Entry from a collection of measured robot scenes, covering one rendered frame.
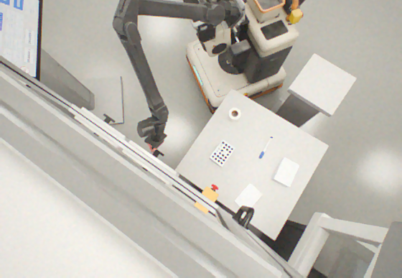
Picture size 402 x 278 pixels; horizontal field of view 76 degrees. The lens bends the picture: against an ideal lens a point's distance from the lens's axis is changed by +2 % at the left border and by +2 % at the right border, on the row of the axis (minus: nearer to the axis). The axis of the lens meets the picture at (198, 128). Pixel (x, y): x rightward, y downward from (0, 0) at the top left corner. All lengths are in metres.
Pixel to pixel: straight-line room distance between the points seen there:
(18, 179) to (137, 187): 0.10
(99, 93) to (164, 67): 0.63
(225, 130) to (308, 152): 0.46
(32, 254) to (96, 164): 0.08
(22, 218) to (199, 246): 0.13
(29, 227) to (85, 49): 2.63
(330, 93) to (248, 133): 0.53
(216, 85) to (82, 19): 1.59
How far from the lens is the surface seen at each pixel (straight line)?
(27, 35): 1.70
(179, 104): 2.32
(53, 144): 0.21
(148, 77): 1.04
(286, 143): 1.49
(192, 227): 0.17
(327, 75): 1.71
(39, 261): 0.24
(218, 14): 1.15
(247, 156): 1.43
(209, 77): 2.10
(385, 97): 2.79
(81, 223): 0.22
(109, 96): 2.46
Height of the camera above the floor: 2.16
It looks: 75 degrees down
